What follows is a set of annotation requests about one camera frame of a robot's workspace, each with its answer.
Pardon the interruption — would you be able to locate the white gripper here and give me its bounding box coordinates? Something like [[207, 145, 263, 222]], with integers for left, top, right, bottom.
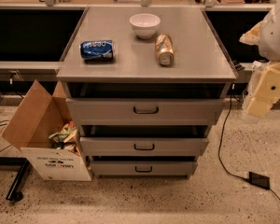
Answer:
[[242, 62, 280, 118]]

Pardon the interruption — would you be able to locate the grey top drawer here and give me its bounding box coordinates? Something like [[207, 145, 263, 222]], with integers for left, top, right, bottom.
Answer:
[[64, 82, 228, 125]]

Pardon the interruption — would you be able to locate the grey drawer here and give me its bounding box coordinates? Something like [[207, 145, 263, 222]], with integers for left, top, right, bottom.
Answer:
[[91, 157, 197, 176], [80, 125, 208, 157], [64, 82, 228, 125]]

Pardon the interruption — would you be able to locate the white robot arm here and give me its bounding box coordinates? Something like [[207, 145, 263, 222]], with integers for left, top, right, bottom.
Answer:
[[240, 0, 280, 121]]

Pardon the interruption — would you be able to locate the grey drawer cabinet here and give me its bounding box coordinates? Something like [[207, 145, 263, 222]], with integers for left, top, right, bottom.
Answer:
[[57, 6, 236, 164]]

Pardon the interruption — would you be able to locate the grey middle drawer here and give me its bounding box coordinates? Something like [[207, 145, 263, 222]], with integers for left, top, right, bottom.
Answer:
[[80, 125, 208, 157]]

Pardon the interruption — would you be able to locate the grey bottom drawer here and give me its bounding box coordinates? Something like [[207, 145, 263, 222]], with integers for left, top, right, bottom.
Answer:
[[91, 157, 197, 176]]

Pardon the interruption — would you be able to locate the black power adapter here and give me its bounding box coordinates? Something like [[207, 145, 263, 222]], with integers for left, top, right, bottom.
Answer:
[[248, 172, 270, 189]]

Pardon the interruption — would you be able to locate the gold soda can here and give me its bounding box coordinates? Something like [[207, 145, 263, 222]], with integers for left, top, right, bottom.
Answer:
[[155, 34, 174, 65]]

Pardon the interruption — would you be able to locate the white ceramic bowl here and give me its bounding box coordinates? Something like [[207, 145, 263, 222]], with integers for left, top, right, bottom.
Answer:
[[130, 13, 161, 39]]

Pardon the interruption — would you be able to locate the blue pepsi can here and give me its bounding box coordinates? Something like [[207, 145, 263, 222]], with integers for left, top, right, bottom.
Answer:
[[79, 40, 113, 60]]

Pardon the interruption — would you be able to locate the cardboard box with trash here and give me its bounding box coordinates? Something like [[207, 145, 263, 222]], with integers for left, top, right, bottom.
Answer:
[[1, 80, 91, 181]]

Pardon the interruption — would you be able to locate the black metal floor stand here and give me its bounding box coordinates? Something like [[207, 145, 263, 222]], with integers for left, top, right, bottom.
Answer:
[[0, 157, 30, 202]]

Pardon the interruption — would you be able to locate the black power cable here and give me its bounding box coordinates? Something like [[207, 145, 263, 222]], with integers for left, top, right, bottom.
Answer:
[[217, 93, 280, 209]]

